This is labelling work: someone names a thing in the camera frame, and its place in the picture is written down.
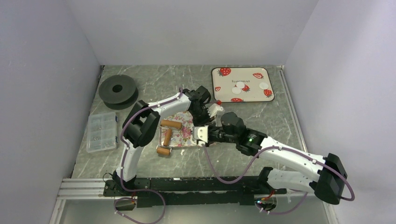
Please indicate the black filament spool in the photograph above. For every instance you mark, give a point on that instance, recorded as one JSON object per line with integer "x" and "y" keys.
{"x": 118, "y": 92}

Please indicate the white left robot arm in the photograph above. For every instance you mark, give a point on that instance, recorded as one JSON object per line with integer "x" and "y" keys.
{"x": 141, "y": 124}

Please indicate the clear plastic parts box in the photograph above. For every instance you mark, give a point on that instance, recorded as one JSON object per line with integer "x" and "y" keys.
{"x": 102, "y": 132}

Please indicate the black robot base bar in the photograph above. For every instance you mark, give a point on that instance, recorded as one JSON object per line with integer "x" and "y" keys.
{"x": 149, "y": 192}

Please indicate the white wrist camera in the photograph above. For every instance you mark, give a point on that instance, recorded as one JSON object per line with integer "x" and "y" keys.
{"x": 215, "y": 109}
{"x": 199, "y": 135}

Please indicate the strawberry print tray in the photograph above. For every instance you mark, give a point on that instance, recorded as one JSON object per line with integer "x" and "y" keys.
{"x": 225, "y": 78}

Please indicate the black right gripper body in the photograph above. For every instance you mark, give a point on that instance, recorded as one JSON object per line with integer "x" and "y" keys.
{"x": 218, "y": 135}

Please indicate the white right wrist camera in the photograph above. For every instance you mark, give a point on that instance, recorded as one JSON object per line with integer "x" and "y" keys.
{"x": 199, "y": 135}

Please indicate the aluminium frame rail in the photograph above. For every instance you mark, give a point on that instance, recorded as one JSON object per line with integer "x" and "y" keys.
{"x": 81, "y": 189}

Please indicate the round white wrapper right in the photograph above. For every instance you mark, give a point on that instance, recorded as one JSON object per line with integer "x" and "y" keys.
{"x": 264, "y": 85}

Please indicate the round white wrapper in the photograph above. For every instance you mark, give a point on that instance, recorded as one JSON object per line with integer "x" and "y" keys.
{"x": 236, "y": 90}
{"x": 264, "y": 85}
{"x": 240, "y": 85}

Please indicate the floral print tray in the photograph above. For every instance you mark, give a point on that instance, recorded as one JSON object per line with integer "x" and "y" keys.
{"x": 180, "y": 138}

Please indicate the wooden rolling pin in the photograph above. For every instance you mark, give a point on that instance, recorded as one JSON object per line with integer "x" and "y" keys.
{"x": 164, "y": 149}

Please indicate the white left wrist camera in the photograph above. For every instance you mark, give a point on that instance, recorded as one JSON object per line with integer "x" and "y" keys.
{"x": 215, "y": 109}

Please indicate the round white wrapper middle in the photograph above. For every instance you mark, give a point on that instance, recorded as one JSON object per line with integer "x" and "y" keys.
{"x": 240, "y": 85}

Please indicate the round white wrapper left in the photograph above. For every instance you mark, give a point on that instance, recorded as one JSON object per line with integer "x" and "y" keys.
{"x": 236, "y": 90}

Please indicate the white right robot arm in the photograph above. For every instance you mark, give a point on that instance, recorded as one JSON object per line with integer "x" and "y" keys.
{"x": 324, "y": 176}

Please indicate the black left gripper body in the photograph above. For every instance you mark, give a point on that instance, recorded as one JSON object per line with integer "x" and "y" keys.
{"x": 201, "y": 117}

